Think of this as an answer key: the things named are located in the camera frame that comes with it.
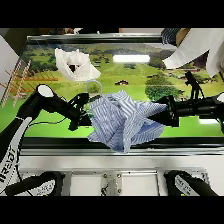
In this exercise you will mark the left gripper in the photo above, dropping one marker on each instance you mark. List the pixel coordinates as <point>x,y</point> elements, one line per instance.
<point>79,119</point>

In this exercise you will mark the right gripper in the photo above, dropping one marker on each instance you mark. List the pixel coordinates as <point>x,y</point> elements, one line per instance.
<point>172,111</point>

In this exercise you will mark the blue striped shirt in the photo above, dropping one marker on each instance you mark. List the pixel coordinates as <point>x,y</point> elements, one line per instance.
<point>113,116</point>

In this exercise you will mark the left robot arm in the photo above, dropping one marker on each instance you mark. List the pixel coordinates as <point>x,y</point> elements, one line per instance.
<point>36,103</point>

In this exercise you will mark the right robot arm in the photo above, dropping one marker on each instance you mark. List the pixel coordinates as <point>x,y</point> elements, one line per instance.
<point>200,108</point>

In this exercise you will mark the white garment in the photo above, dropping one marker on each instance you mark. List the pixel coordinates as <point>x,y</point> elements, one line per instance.
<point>85,71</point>
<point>196,43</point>

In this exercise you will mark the dark striped garment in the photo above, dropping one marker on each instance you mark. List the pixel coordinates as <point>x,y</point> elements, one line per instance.
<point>170,35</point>

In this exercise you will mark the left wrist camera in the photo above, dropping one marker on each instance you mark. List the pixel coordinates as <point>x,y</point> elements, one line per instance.
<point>80,98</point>

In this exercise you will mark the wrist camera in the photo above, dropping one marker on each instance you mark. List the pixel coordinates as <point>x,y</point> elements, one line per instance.
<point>80,98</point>
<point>192,81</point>

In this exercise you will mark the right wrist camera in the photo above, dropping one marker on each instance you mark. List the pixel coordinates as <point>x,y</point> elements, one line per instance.
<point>192,81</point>

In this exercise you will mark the silver frame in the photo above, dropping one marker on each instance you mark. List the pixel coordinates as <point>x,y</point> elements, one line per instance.
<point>133,161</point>

